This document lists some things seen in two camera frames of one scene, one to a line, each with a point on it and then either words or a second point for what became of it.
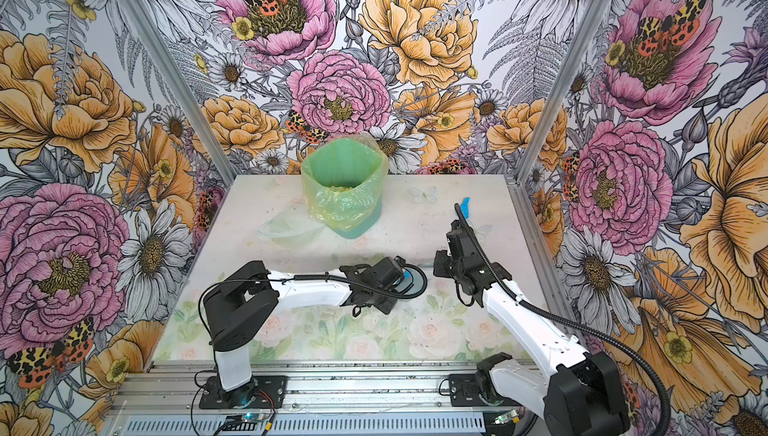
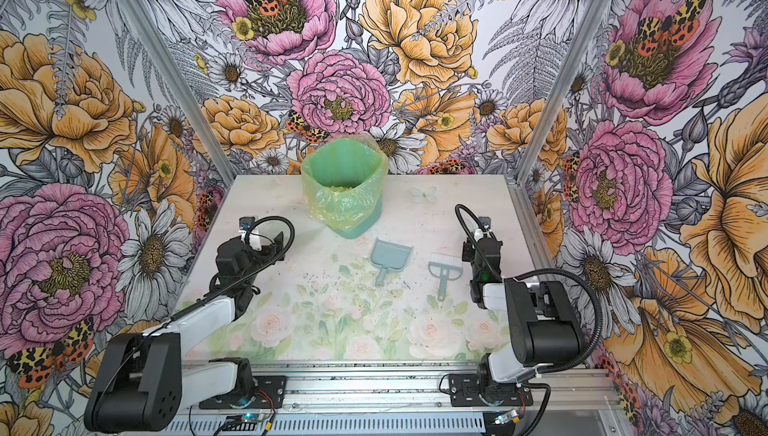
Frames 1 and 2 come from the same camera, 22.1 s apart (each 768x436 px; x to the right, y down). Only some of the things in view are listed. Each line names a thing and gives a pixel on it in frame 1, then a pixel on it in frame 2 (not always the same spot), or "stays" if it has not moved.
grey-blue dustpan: x=418 y=281 → x=389 y=255
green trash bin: x=344 y=183 stays
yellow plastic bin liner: x=343 y=178 stays
